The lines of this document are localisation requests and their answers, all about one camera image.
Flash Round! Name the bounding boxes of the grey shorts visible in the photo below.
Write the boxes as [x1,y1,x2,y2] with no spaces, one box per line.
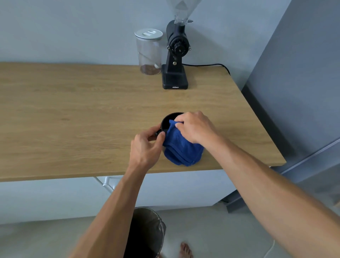
[123,207,167,258]

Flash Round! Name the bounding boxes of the person's right forearm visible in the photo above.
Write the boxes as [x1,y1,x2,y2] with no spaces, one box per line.
[205,133,340,258]

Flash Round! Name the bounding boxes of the person's left forearm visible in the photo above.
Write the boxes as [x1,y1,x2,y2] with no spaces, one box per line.
[69,159,150,258]

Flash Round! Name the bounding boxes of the person's left hand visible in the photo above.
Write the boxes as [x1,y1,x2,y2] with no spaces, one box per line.
[129,124,166,171]

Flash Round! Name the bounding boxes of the person's bare foot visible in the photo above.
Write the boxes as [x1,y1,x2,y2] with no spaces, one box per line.
[178,242,194,258]

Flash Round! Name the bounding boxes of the glass jar with metal lid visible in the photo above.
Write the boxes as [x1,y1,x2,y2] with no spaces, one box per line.
[134,28,164,76]

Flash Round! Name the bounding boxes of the black cup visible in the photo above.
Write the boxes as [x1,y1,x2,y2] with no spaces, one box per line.
[155,112,186,139]

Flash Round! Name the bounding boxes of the blue cloth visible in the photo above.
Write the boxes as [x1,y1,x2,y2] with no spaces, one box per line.
[162,120,205,167]

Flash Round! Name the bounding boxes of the person's right hand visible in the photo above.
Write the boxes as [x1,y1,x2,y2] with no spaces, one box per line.
[174,111,221,149]

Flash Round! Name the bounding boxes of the black coffee grinder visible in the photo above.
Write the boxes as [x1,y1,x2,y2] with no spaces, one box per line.
[161,0,203,90]

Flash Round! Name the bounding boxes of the coffee beans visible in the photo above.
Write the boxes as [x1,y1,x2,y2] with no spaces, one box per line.
[140,64,162,75]

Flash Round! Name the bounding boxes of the white cable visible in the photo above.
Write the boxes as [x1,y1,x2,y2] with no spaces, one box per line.
[262,239,276,258]

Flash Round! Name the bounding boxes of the white table bracket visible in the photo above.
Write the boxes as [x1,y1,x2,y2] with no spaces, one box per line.
[94,176,117,193]

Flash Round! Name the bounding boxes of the black power cable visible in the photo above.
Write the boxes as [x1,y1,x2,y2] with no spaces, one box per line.
[182,63,231,76]

